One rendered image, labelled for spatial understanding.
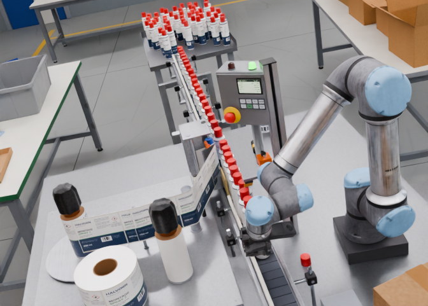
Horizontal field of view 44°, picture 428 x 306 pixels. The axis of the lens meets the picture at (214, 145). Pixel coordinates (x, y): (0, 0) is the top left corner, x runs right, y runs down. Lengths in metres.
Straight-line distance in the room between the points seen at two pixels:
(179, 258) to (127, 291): 0.19
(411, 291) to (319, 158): 1.12
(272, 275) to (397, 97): 0.70
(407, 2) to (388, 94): 2.15
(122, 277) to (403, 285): 0.81
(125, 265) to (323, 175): 0.95
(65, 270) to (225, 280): 0.59
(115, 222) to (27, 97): 1.82
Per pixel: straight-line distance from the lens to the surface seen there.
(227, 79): 1.68
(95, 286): 1.68
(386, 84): 1.40
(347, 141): 2.47
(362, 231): 1.81
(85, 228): 1.93
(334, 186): 2.18
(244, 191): 1.77
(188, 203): 1.89
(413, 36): 3.21
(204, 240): 1.93
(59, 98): 3.77
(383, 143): 1.50
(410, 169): 3.76
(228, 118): 1.70
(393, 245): 1.83
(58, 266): 2.04
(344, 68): 1.51
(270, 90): 1.65
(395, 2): 3.51
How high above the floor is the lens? 2.09
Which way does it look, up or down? 29 degrees down
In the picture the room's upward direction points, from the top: 12 degrees counter-clockwise
